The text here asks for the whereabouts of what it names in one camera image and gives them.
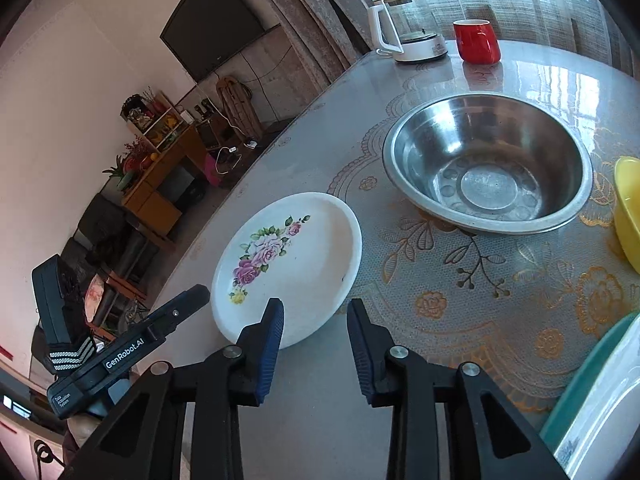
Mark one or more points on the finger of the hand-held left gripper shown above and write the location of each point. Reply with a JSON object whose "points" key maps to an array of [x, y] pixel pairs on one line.
{"points": [[180, 307]]}

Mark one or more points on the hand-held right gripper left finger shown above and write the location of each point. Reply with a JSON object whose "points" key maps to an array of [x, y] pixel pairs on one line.
{"points": [[270, 350]]}

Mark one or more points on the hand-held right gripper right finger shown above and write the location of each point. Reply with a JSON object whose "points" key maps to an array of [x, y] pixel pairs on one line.
{"points": [[358, 352]]}

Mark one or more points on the white rose print plate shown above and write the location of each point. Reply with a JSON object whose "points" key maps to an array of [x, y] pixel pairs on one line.
{"points": [[305, 260]]}

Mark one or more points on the stainless steel bowl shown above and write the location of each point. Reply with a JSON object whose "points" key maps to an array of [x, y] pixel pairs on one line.
{"points": [[490, 180]]}

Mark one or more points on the yellow bowl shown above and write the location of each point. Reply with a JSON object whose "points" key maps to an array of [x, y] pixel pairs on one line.
{"points": [[627, 215]]}

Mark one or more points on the pink round dish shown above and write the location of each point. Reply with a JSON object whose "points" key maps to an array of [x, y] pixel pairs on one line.
{"points": [[93, 296]]}

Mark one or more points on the dark sofa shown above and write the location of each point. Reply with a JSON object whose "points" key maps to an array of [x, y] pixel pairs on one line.
{"points": [[110, 235]]}

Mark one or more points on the gold floral lace tablecloth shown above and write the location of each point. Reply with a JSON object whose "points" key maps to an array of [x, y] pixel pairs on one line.
{"points": [[450, 285]]}

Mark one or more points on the wooden cabinet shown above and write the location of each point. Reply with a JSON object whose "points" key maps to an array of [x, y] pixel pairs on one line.
{"points": [[160, 185]]}

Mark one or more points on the pink bag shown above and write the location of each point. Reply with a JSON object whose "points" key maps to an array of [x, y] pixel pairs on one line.
{"points": [[212, 170]]}

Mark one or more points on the green potted plant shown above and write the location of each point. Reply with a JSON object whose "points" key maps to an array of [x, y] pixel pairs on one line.
{"points": [[120, 175]]}

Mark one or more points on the red flower bunch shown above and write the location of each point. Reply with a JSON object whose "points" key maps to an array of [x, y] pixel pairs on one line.
{"points": [[137, 150]]}

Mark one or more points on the dark figurine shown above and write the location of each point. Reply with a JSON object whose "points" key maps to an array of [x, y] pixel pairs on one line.
{"points": [[136, 112]]}

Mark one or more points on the wooden chair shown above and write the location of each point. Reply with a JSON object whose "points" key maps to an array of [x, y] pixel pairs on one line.
{"points": [[240, 110]]}

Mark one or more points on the grey curtain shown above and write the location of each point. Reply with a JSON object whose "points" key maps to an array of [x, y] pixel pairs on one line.
{"points": [[310, 35]]}

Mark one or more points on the red mug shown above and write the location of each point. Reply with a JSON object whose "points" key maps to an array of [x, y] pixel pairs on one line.
{"points": [[477, 42]]}

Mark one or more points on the black wall television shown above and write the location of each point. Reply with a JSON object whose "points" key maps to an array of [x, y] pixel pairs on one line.
{"points": [[210, 25]]}

